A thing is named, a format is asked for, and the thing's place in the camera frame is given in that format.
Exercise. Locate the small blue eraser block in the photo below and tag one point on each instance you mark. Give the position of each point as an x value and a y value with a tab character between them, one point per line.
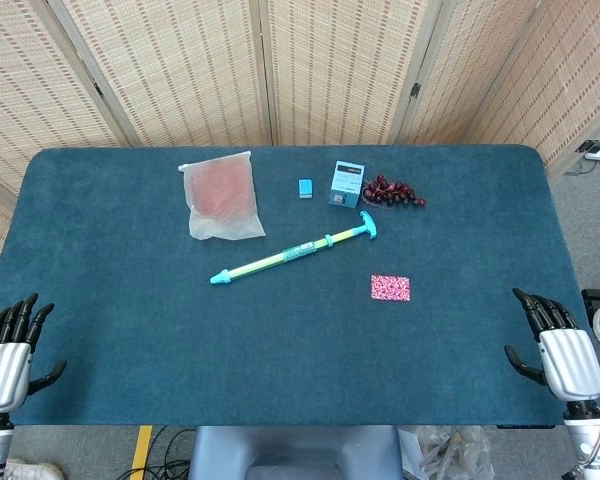
306	187

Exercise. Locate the black screen hinge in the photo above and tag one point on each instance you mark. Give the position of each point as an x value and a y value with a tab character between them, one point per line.
98	90
415	90

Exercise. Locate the light blue carton box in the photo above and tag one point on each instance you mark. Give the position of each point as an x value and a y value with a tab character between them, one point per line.
346	185

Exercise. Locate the black power plug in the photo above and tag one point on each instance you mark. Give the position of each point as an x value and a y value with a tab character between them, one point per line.
587	146

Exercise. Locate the pink-patterned card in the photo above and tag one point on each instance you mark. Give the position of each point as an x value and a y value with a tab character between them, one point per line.
390	288

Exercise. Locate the teal green toy water pump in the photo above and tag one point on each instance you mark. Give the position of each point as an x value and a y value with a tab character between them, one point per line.
280	257

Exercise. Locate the woven bamboo folding screen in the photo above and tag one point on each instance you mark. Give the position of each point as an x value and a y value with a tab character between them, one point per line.
180	75

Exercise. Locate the dark red grape bunch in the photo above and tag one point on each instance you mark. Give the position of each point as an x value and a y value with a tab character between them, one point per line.
387	194

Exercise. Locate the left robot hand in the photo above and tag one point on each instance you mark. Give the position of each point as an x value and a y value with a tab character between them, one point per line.
2	367

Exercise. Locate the teal blue table cloth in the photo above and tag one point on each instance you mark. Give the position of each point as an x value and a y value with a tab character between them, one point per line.
130	300

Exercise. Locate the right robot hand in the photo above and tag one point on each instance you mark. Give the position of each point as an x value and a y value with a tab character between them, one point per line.
572	362

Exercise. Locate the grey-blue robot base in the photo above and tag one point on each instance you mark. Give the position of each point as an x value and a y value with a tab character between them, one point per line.
295	452

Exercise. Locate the translucent bag with pink content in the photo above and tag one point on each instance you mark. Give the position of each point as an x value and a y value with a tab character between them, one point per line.
222	195

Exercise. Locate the crumpled clear plastic bag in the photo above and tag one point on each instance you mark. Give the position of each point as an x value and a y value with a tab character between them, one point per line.
445	452

